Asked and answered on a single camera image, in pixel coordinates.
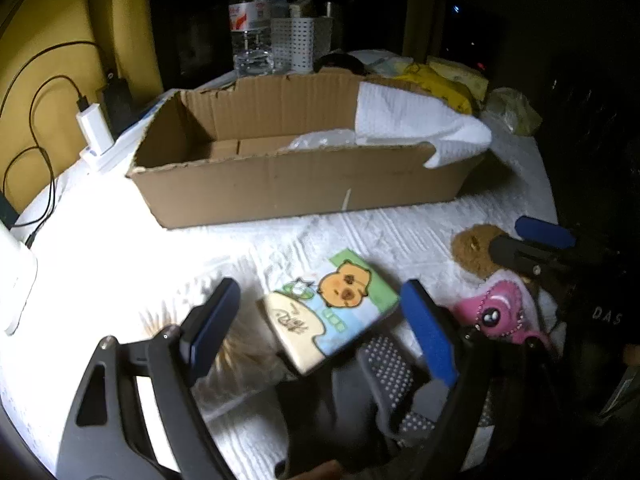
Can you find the metal flask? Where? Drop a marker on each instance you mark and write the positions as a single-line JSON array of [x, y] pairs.
[[331, 20]]

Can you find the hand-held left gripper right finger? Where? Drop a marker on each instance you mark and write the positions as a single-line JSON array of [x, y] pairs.
[[425, 325]]

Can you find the white power strip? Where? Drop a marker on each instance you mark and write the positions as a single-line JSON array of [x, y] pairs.
[[112, 152]]

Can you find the cardboard box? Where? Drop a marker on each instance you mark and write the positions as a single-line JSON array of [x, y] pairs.
[[300, 185]]

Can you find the brown plush toy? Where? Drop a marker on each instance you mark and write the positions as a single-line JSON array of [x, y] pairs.
[[475, 250]]

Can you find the white charger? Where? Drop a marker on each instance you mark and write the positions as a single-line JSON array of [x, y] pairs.
[[92, 127]]

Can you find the white printed pad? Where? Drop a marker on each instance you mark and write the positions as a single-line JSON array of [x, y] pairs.
[[15, 285]]

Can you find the white packet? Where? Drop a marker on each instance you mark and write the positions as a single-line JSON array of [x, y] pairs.
[[387, 65]]

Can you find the black power adapter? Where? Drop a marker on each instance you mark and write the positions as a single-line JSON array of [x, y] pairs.
[[117, 97]]

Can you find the cartoon printed tissue pack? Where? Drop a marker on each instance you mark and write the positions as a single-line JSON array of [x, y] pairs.
[[320, 320]]

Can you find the beige small box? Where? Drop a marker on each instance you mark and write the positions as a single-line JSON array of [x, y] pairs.
[[301, 7]]

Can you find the yellow padded panel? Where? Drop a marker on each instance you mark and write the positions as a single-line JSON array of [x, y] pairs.
[[50, 10]]

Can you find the person's left hand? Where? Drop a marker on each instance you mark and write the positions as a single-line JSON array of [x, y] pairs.
[[320, 472]]

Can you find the yellow plastic bag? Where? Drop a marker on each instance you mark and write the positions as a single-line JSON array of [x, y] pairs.
[[435, 85]]

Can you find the clear plastic bag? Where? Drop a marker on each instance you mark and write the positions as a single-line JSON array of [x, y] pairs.
[[325, 139]]

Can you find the crumpled pale plastic bag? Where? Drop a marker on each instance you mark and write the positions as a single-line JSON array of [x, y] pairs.
[[512, 110]]

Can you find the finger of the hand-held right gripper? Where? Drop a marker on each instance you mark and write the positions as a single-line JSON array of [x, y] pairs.
[[520, 255], [545, 232]]

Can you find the white perforated container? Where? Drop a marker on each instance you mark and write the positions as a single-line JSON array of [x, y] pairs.
[[297, 42]]

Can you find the yellow curtain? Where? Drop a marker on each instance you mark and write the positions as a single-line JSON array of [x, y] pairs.
[[417, 10]]

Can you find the grey dotted sock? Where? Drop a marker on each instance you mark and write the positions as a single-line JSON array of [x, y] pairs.
[[390, 365]]

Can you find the teal cloth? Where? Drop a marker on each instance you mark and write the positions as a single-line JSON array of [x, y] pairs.
[[6, 207]]

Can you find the pale yellow tissue pack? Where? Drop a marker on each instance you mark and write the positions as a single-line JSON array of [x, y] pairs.
[[462, 76]]

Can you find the white textured cloth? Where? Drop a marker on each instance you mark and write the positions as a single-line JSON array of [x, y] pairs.
[[400, 115]]

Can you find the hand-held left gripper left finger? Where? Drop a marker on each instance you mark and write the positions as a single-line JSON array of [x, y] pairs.
[[215, 330]]

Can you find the pink plush toy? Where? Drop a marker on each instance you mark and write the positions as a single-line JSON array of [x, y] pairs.
[[495, 310]]

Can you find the clear water bottle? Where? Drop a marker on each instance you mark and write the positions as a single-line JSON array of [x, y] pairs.
[[250, 20]]

